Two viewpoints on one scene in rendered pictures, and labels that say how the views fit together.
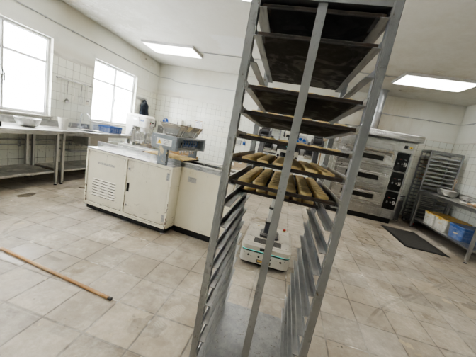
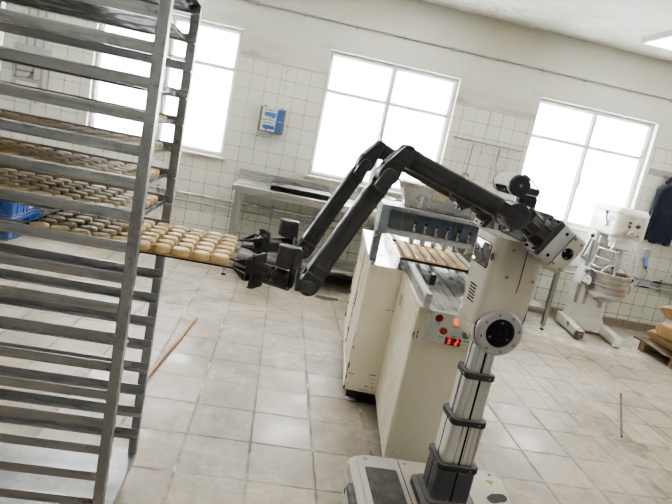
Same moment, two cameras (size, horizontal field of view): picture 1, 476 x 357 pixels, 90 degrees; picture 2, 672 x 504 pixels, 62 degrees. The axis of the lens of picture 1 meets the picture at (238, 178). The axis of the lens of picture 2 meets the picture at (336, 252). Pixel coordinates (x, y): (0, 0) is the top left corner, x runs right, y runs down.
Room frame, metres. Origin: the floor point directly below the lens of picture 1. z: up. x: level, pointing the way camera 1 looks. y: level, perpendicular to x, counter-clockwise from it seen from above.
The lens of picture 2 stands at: (1.51, -2.10, 1.45)
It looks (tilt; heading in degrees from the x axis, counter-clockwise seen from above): 11 degrees down; 72
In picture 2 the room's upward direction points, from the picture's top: 12 degrees clockwise
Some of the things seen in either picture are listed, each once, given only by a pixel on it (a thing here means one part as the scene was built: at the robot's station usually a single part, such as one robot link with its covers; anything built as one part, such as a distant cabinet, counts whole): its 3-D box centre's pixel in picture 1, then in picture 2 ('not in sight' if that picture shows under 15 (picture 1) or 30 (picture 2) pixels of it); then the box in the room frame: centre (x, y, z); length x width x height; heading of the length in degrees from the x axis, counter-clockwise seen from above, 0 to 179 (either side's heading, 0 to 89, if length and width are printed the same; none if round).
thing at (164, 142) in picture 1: (180, 149); (435, 241); (3.02, 0.79, 1.01); 0.72 x 0.33 x 0.34; 163
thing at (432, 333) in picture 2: not in sight; (454, 329); (2.77, -0.04, 0.77); 0.24 x 0.04 x 0.14; 163
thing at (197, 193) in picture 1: (208, 202); (425, 365); (2.87, 0.31, 0.45); 0.70 x 0.34 x 0.90; 73
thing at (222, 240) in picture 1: (235, 220); (67, 259); (1.22, -0.03, 0.87); 0.64 x 0.03 x 0.03; 170
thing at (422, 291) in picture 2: (163, 159); (404, 255); (2.91, 0.94, 0.87); 2.01 x 0.03 x 0.07; 73
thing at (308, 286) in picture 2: not in sight; (296, 267); (1.89, -0.59, 1.08); 0.12 x 0.09 x 0.12; 170
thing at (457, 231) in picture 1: (467, 234); not in sight; (4.20, -4.27, 0.36); 0.47 x 0.38 x 0.26; 81
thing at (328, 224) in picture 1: (318, 205); (21, 228); (1.15, -0.42, 1.05); 0.64 x 0.03 x 0.03; 170
